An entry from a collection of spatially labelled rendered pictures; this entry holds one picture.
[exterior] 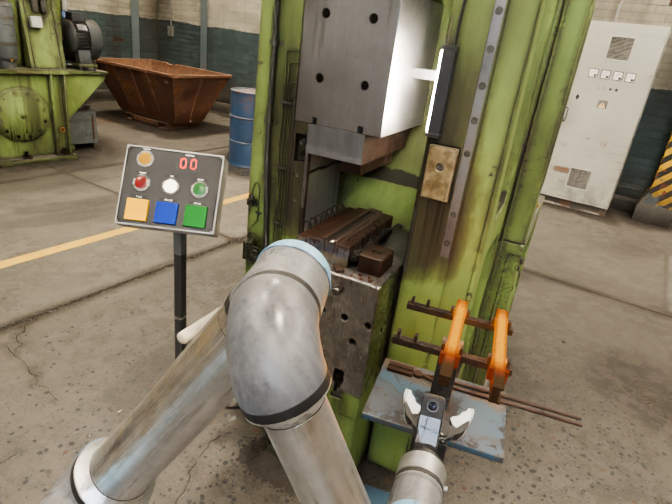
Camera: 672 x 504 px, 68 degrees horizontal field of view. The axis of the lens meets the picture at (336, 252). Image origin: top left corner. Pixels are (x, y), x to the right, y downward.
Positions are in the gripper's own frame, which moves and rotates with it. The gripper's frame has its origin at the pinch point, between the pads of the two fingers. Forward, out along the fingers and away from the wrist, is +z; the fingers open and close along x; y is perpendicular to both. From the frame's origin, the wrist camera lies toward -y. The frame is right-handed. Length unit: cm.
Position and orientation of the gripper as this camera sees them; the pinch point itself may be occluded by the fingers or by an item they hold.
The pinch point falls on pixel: (440, 396)
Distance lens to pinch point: 119.6
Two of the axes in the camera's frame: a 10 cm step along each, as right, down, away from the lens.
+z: 3.2, -3.4, 8.8
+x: 9.4, 2.3, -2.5
